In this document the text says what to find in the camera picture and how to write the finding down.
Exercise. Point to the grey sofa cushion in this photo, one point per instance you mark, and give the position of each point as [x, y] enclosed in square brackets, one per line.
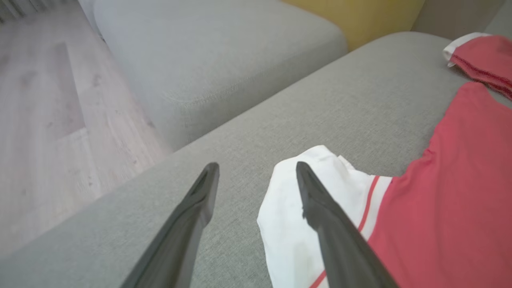
[208, 56]

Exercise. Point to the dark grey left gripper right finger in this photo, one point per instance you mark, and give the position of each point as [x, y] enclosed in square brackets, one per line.
[336, 240]

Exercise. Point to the red shorts white trim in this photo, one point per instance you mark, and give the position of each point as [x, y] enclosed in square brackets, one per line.
[488, 60]

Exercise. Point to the grey curtain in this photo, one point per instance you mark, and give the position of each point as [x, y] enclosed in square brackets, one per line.
[16, 7]

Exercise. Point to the yellow sofa backrest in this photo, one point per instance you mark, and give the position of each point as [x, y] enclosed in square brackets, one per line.
[360, 20]

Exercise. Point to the red basketball jersey black lettering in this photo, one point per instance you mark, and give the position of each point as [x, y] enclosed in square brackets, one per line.
[440, 208]

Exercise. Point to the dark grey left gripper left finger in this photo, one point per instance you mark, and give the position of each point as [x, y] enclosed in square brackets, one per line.
[180, 240]

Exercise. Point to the grey fabric sofa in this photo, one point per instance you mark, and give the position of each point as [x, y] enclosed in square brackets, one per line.
[320, 112]

